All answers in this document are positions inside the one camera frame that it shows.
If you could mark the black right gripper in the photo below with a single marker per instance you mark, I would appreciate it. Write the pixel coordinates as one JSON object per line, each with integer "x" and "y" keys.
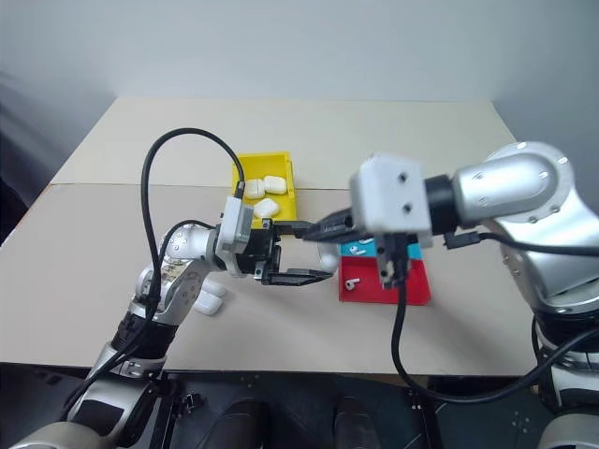
{"x": 394, "y": 257}

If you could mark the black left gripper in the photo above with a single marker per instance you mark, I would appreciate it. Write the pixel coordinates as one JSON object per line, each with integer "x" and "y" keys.
{"x": 259, "y": 250}

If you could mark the white earbud case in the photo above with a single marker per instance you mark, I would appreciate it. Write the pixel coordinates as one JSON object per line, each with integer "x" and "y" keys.
{"x": 209, "y": 306}
{"x": 327, "y": 257}
{"x": 267, "y": 207}
{"x": 255, "y": 189}
{"x": 275, "y": 184}

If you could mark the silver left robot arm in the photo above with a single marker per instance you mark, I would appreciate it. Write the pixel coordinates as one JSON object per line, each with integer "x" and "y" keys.
{"x": 182, "y": 252}

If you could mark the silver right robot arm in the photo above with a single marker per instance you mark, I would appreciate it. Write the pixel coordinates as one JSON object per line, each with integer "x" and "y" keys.
{"x": 515, "y": 187}

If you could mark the yellow plastic bin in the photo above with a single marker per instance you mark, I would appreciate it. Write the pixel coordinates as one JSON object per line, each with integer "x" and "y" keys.
{"x": 288, "y": 206}

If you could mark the cyan plastic tray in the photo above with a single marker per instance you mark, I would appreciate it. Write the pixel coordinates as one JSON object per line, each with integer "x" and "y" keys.
{"x": 342, "y": 248}

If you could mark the red plastic tray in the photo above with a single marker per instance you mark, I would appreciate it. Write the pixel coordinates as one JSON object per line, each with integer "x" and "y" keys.
{"x": 365, "y": 293}

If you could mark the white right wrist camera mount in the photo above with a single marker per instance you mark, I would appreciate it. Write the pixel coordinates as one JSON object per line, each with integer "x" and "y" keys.
{"x": 388, "y": 196}

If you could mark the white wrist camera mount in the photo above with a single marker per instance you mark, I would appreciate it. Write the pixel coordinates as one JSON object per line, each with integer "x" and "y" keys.
{"x": 236, "y": 220}
{"x": 388, "y": 196}

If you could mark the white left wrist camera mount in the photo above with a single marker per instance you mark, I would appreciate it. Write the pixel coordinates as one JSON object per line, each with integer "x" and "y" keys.
{"x": 236, "y": 220}

